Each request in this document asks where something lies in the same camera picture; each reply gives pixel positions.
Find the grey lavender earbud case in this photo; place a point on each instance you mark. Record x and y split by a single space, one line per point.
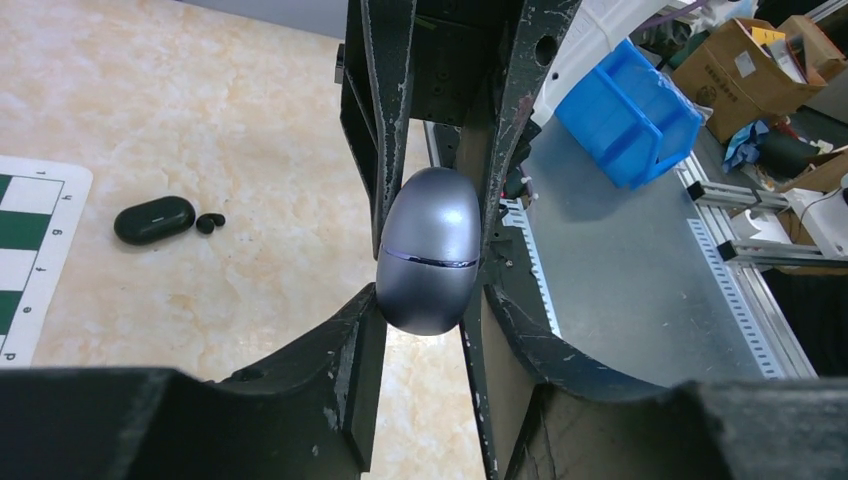
429 253

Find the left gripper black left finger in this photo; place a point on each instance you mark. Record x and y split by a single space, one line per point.
306 411

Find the green white chessboard mat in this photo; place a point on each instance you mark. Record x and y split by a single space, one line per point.
41 205

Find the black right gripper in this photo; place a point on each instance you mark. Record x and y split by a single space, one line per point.
480 64

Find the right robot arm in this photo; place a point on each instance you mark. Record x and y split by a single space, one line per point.
597 29

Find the cardboard box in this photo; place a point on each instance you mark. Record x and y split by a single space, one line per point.
749 70

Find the black earbud case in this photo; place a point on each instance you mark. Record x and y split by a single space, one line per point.
154 220

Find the blue plastic bin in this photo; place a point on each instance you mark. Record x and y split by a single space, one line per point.
630 118

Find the black earbud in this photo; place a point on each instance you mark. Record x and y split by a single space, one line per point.
207 223

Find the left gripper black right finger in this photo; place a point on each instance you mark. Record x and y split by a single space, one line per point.
548 411

